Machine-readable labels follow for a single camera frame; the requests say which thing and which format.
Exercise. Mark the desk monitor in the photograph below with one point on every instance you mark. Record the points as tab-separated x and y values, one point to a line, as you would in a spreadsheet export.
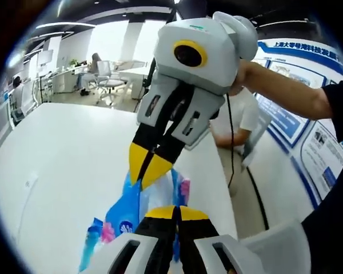
45	57

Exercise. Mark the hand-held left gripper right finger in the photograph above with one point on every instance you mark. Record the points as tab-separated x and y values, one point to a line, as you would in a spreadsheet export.
217	254

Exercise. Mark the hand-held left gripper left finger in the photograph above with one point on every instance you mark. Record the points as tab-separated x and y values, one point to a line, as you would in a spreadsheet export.
131	251

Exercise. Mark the blue pink soft tissue packet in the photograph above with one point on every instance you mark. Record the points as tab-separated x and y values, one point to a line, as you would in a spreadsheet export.
125	211

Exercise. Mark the small green desk plant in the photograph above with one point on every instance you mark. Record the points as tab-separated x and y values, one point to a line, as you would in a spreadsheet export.
73	62

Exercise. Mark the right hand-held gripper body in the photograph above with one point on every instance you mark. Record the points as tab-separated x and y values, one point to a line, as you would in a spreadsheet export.
205	68

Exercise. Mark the white mesh office chair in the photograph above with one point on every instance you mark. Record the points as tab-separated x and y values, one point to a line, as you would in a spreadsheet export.
274	239

